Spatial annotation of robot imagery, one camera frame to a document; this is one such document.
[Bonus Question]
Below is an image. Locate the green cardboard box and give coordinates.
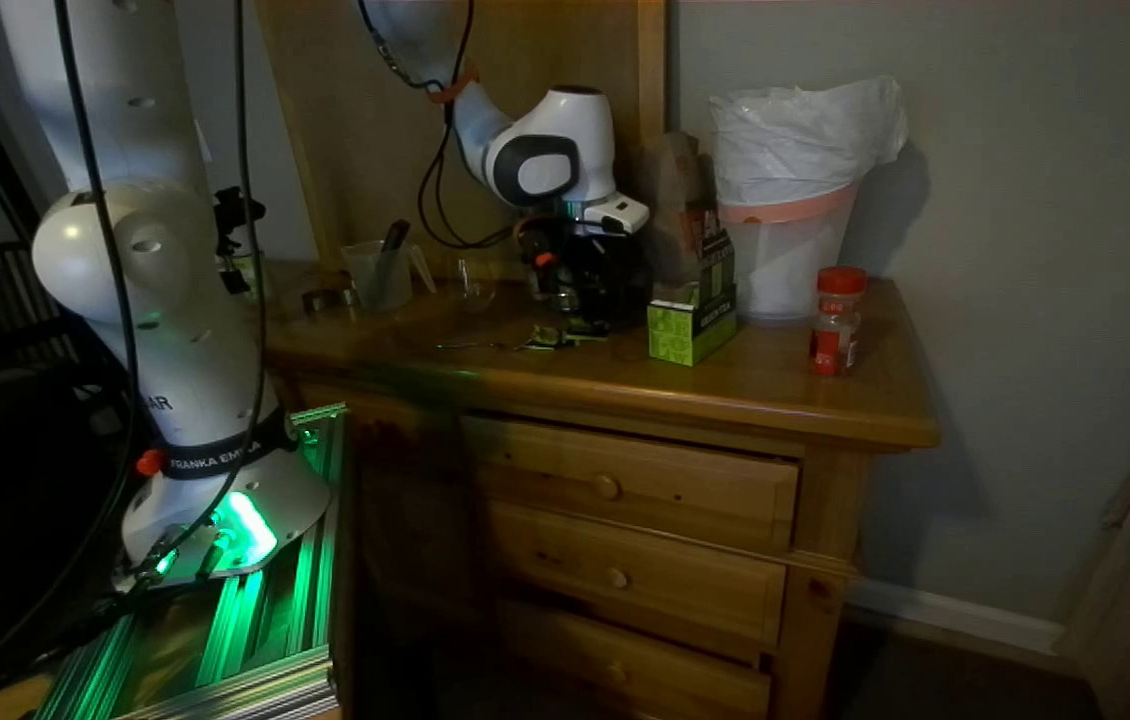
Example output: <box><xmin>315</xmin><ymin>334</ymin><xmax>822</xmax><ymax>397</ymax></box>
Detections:
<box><xmin>646</xmin><ymin>282</ymin><xmax>739</xmax><ymax>368</ymax></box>

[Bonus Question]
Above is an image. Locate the brown paper carton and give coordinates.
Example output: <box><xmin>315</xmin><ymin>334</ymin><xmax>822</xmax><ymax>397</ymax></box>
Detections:
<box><xmin>647</xmin><ymin>130</ymin><xmax>736</xmax><ymax>303</ymax></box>

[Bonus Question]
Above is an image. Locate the small clear glass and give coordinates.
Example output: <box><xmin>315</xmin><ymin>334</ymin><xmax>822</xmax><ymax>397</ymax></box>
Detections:
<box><xmin>449</xmin><ymin>254</ymin><xmax>499</xmax><ymax>308</ymax></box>

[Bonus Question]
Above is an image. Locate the white bin with bag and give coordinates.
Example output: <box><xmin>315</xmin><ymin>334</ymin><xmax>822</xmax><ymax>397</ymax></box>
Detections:
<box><xmin>709</xmin><ymin>74</ymin><xmax>911</xmax><ymax>323</ymax></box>

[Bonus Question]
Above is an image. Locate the dark utensil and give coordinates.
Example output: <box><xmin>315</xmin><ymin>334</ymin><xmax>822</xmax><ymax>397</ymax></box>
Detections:
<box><xmin>377</xmin><ymin>219</ymin><xmax>413</xmax><ymax>303</ymax></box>

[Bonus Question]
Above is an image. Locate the wooden drawer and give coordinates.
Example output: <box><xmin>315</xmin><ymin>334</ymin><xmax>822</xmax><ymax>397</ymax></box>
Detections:
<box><xmin>459</xmin><ymin>414</ymin><xmax>802</xmax><ymax>557</ymax></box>
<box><xmin>478</xmin><ymin>498</ymin><xmax>789</xmax><ymax>648</ymax></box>
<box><xmin>498</xmin><ymin>598</ymin><xmax>775</xmax><ymax>720</ymax></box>

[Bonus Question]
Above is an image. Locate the clear plastic measuring cup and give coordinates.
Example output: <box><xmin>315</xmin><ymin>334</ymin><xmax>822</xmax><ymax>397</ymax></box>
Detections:
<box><xmin>339</xmin><ymin>238</ymin><xmax>438</xmax><ymax>314</ymax></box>

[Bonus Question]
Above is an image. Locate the wooden dresser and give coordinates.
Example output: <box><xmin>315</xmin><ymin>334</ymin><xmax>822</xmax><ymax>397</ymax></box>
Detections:
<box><xmin>259</xmin><ymin>258</ymin><xmax>943</xmax><ymax>720</ymax></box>

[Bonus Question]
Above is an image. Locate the spice bottle with red cap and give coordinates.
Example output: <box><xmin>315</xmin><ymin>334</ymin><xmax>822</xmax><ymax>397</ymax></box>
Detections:
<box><xmin>809</xmin><ymin>265</ymin><xmax>869</xmax><ymax>379</ymax></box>

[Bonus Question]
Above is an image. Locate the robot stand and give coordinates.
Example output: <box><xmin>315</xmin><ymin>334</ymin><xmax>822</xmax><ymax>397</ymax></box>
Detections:
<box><xmin>0</xmin><ymin>400</ymin><xmax>352</xmax><ymax>720</ymax></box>

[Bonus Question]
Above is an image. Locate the camera on mount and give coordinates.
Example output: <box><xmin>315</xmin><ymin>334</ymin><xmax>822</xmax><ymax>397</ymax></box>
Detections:
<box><xmin>213</xmin><ymin>185</ymin><xmax>268</xmax><ymax>298</ymax></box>

